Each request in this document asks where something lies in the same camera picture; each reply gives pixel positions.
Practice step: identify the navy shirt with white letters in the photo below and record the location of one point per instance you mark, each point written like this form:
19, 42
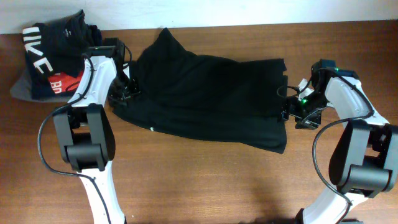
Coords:
38, 64

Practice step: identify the black folded shirt on top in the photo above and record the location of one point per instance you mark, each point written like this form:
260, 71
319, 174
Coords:
65, 40

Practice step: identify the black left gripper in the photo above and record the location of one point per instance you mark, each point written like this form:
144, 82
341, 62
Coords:
119, 99

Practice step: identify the grey folded shirt at bottom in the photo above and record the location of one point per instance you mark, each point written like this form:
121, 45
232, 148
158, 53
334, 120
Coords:
22, 90

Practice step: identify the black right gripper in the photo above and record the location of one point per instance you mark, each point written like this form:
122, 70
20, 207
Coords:
290, 107

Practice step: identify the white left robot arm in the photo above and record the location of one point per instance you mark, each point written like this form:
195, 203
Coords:
84, 133

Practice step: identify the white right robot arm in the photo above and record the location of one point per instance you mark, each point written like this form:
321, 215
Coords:
364, 162

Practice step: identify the red folded shirt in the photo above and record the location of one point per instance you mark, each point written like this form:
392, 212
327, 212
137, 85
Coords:
64, 83

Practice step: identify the white back board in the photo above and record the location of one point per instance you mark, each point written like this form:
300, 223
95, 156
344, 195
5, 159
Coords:
148, 14

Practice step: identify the black t-shirt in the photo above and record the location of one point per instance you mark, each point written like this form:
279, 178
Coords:
208, 98

